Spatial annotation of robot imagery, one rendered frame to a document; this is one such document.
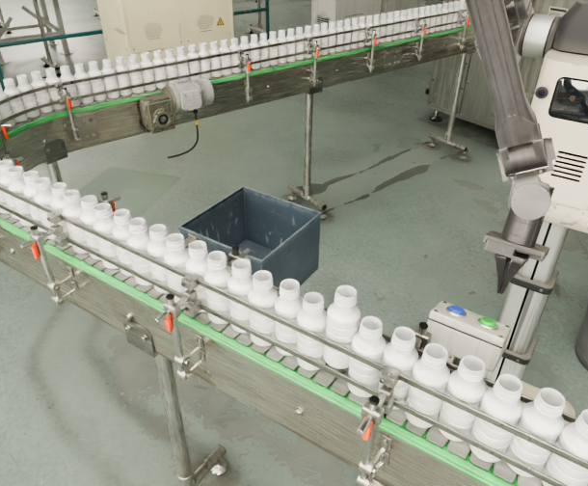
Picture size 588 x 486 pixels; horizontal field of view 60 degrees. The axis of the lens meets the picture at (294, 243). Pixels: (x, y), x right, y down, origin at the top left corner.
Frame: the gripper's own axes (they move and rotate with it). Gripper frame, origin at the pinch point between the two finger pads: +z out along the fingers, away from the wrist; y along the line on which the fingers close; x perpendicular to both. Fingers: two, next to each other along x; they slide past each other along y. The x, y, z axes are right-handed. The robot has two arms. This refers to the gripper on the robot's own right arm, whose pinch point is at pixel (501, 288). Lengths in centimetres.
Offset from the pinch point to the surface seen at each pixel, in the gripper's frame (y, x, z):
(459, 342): -3.6, -2.6, 11.7
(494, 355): 2.6, -2.5, 11.4
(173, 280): -62, -17, 18
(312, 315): -27.0, -17.7, 11.7
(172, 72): -176, 88, -24
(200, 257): -55, -17, 10
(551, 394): 12.8, -14.2, 9.2
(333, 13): -332, 497, -128
